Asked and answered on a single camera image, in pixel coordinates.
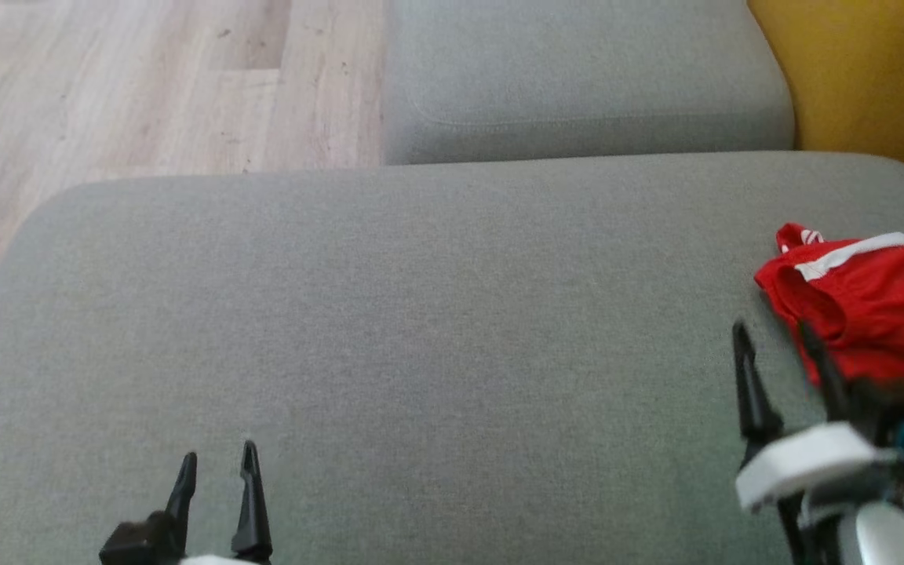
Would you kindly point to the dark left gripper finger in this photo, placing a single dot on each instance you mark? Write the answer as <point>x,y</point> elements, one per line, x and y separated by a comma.
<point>252,510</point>
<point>184,494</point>

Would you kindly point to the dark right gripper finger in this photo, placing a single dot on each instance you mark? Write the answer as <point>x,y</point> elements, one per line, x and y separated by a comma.
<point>825,373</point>
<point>752,400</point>

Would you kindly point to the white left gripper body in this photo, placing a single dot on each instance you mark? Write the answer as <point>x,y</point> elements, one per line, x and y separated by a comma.
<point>216,560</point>

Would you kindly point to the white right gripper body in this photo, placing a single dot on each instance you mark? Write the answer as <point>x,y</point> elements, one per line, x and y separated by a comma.
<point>805,463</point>

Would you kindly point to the red mesh shorts white trim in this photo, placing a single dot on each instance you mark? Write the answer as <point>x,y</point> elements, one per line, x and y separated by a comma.
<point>891,314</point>

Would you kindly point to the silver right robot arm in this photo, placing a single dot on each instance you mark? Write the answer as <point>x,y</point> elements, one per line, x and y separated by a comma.
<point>883,537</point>

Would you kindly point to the large grey sofa seat cushion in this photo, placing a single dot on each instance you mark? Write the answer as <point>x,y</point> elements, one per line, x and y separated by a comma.
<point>342,353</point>

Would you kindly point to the yellow backdrop panel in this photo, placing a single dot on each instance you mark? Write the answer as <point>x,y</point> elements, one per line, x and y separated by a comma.
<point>876,71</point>

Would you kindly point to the small grey sofa cushion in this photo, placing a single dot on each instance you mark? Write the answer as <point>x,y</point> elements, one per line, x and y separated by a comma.
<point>577,71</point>

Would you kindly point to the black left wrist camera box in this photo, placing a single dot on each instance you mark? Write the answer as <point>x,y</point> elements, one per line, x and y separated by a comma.
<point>134,541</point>

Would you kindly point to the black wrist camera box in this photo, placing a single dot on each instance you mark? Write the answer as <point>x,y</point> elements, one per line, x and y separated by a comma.
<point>134,541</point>
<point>883,408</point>

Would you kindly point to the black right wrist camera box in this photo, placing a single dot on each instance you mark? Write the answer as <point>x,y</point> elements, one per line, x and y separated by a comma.
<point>883,408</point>

